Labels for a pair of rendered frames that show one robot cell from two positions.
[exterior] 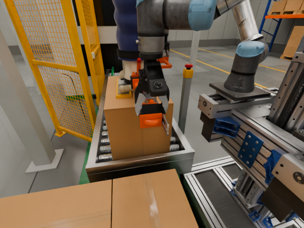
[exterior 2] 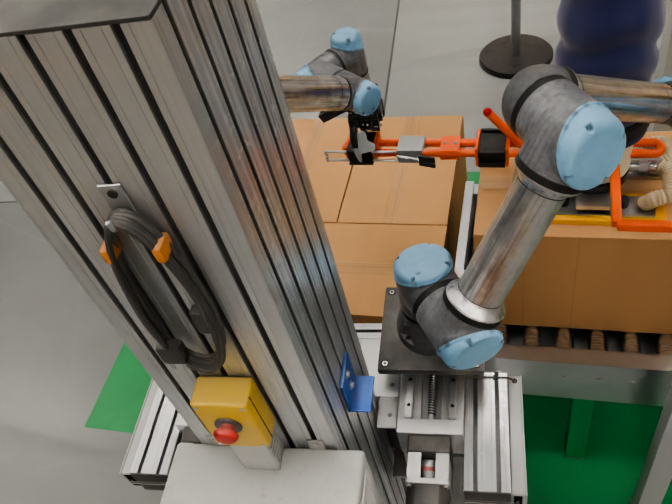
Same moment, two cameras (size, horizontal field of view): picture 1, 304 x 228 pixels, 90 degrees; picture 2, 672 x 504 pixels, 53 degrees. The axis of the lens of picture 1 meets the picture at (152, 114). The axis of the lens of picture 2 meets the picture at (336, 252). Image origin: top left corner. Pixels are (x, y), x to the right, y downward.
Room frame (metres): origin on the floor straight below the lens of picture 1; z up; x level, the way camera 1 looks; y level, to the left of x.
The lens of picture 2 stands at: (1.19, -1.27, 2.28)
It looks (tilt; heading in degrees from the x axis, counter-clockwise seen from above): 47 degrees down; 126
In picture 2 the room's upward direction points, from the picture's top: 17 degrees counter-clockwise
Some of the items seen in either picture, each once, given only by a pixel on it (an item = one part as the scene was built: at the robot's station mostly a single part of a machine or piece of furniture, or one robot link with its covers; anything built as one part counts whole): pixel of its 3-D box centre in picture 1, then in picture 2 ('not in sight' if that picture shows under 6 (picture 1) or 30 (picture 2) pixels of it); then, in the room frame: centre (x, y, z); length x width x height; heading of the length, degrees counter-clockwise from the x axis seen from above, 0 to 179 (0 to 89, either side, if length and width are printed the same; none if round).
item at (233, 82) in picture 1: (240, 78); (429, 313); (0.82, -0.49, 1.09); 0.15 x 0.15 x 0.10
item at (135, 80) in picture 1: (140, 81); (493, 147); (0.81, 0.07, 1.08); 0.10 x 0.08 x 0.06; 100
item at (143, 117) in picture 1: (149, 114); (363, 146); (0.46, 0.01, 1.08); 0.08 x 0.07 x 0.05; 10
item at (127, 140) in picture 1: (135, 111); (588, 231); (1.06, 0.13, 0.75); 0.60 x 0.40 x 0.40; 11
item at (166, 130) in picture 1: (160, 106); (378, 159); (0.52, -0.03, 1.08); 0.31 x 0.03 x 0.05; 10
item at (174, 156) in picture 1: (143, 161); (461, 263); (0.69, 0.06, 0.58); 0.70 x 0.03 x 0.06; 101
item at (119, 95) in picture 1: (123, 85); not in sight; (1.03, 0.20, 0.97); 0.34 x 0.10 x 0.05; 10
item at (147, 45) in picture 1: (149, 45); not in sight; (0.48, 0.01, 1.30); 0.08 x 0.08 x 0.05
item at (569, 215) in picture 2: not in sight; (592, 204); (1.07, 0.02, 0.97); 0.34 x 0.10 x 0.05; 10
